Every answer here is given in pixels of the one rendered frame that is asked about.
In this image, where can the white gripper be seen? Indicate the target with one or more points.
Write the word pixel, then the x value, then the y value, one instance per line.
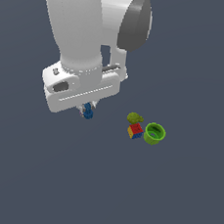
pixel 80 87

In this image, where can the multicoloured puzzle cube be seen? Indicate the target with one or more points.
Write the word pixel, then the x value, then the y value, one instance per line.
pixel 135 131

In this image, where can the olive green lumpy toy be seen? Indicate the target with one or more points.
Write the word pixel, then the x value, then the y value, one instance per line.
pixel 134 118

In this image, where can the green cup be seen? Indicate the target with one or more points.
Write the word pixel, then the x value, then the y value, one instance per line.
pixel 154 133

